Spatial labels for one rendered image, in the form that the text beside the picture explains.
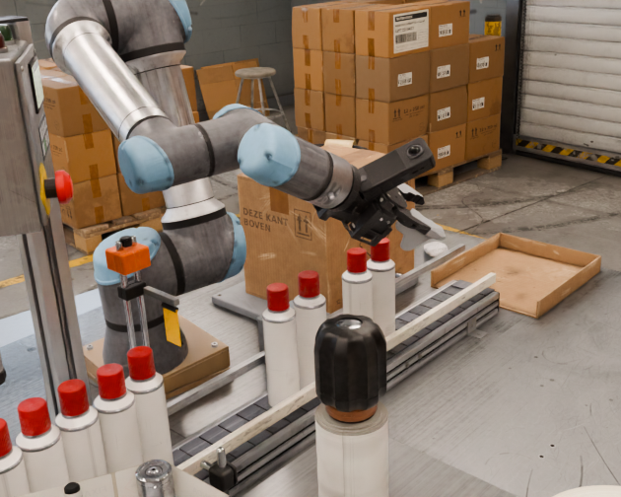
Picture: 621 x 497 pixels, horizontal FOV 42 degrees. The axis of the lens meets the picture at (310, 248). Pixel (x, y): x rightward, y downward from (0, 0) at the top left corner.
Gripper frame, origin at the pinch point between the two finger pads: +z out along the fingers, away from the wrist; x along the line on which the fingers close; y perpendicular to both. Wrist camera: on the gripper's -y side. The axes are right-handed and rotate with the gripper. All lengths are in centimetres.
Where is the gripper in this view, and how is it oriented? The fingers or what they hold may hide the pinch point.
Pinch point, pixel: (432, 215)
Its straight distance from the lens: 126.8
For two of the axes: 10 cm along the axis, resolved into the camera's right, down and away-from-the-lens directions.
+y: -6.3, 6.6, 4.2
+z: 7.1, 2.5, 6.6
